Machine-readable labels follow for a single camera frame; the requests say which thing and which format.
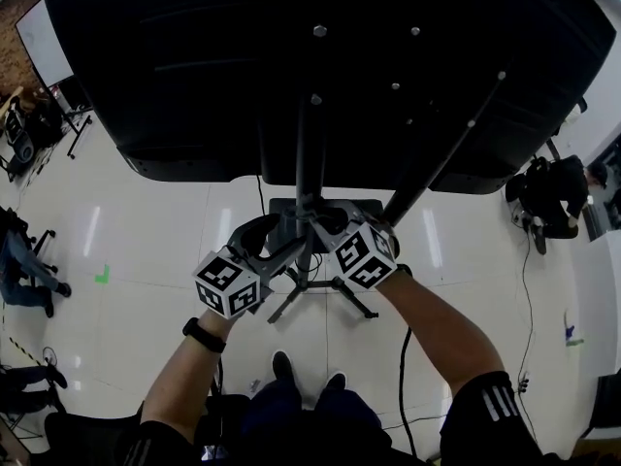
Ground person's right forearm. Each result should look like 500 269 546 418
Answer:
377 264 506 397

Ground large black television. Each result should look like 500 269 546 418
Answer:
38 0 617 193

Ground black TV stand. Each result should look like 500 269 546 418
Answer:
265 65 509 325

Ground black floor cable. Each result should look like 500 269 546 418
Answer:
511 211 535 397

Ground blue green floor object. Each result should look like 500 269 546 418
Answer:
563 311 586 348

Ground person's left black shoe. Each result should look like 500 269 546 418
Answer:
271 349 296 383

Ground black white equipment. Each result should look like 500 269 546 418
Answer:
2 97 35 162

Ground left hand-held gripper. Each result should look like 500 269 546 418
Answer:
191 213 307 319

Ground grey cloth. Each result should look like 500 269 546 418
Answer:
289 195 325 225

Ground black wrist watch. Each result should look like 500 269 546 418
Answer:
181 316 228 353

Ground person's black striped shirt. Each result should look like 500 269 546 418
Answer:
111 370 549 466

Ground yellow black floor tape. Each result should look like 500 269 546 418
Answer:
0 313 40 366

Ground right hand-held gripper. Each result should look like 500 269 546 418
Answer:
302 199 401 292

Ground person's left forearm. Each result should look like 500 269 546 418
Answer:
140 303 239 426

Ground dark glass door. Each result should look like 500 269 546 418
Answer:
584 133 621 242

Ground white whiteboard on stand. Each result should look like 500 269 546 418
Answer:
14 2 75 89

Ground white cabinet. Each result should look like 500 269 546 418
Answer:
572 230 621 383

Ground black display stand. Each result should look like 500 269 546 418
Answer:
36 65 94 160

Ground person's dark trousers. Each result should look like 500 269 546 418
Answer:
240 385 384 466

